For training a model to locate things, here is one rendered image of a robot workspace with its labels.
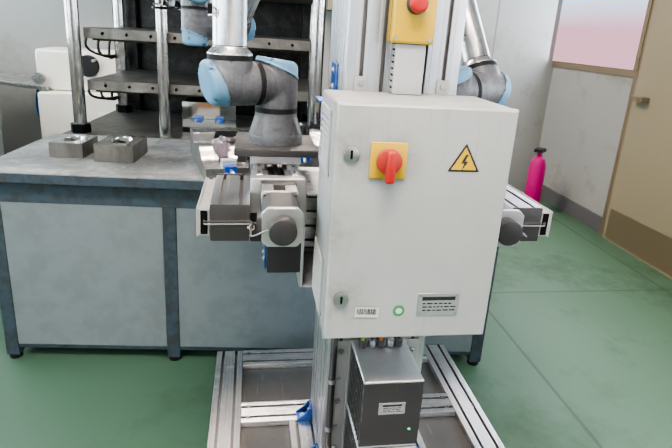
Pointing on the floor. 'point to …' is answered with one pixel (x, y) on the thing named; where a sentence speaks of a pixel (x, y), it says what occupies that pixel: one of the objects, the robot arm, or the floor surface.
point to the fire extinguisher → (536, 175)
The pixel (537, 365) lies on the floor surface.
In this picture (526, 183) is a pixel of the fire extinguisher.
